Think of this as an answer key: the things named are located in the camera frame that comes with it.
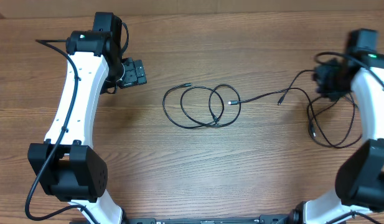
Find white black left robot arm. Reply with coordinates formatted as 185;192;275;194
24;28;147;223

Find black cable with barrel plug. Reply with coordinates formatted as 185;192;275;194
228;86;363;149

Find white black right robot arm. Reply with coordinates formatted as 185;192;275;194
285;51;384;223

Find black thin USB cable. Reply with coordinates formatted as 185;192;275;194
276;70;357;139

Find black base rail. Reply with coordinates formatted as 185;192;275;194
120;214;302;224

